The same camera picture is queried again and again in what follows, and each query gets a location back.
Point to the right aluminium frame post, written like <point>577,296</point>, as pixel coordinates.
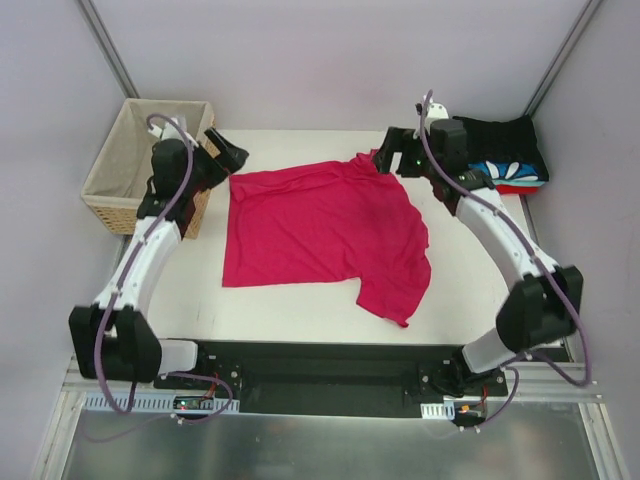
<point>571,40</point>

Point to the aluminium frame post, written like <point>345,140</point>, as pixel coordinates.
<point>571,40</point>
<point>108,48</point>

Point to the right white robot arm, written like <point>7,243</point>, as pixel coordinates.
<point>544,298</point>

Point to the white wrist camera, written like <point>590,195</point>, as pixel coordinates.
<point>168,131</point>
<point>433,111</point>

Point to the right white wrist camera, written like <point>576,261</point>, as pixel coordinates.
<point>433,111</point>

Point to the red t shirt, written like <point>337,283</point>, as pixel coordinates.
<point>517,189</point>

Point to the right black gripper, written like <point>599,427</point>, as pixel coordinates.
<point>396,148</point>

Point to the wicker basket with liner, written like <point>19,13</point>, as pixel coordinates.
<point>117,180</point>

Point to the pink t shirt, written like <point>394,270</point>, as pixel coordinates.
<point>329,222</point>

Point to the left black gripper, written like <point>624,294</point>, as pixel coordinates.
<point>214,160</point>

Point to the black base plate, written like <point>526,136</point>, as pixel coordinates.
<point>359,380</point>

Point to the left aluminium frame post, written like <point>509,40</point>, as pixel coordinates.
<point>108,48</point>

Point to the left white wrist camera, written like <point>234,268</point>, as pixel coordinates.
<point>168,131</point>

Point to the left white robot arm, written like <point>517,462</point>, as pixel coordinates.
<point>112,338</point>

